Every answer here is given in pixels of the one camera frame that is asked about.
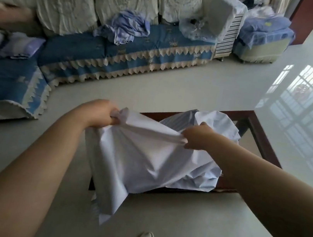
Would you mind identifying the dark red wooden door frame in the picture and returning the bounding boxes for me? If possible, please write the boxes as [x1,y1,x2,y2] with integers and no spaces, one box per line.
[286,0,313,49]

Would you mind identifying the person's right hand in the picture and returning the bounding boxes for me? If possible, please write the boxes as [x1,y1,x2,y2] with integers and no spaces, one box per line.
[179,119,218,153]

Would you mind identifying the dark wooden coffee table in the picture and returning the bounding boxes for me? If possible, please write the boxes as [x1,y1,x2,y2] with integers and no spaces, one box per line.
[88,88,290,219]

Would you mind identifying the white cloth-covered sofa armrest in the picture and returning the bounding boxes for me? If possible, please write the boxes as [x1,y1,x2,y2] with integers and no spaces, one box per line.
[194,0,250,62]

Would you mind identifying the white cloth sheet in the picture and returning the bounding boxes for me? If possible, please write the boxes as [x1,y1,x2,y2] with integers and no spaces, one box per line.
[72,92,244,237]

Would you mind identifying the crumpled light blue cloth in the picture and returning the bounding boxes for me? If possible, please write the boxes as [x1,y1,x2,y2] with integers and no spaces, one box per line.
[92,5,154,50]

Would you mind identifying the person's right forearm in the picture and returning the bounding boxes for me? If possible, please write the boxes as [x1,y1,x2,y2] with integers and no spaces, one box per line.
[192,132,313,237]

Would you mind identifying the blue cloth-covered side stool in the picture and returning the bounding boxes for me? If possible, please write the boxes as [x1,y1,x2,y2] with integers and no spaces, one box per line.
[232,10,298,69]

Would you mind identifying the folded purple striped cloth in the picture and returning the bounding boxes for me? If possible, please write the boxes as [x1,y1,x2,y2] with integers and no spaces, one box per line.
[0,30,46,64]

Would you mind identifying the person's left hand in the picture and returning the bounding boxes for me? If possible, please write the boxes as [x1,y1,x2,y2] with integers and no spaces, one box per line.
[77,96,122,133]

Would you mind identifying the clear plastic bag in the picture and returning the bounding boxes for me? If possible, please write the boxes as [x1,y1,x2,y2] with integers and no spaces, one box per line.
[177,13,222,45]

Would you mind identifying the blue sofa with lace trim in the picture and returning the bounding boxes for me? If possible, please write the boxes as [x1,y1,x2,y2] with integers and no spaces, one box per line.
[0,0,219,159]

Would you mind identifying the person's left forearm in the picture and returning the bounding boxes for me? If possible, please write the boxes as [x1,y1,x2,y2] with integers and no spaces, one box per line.
[0,93,90,237]

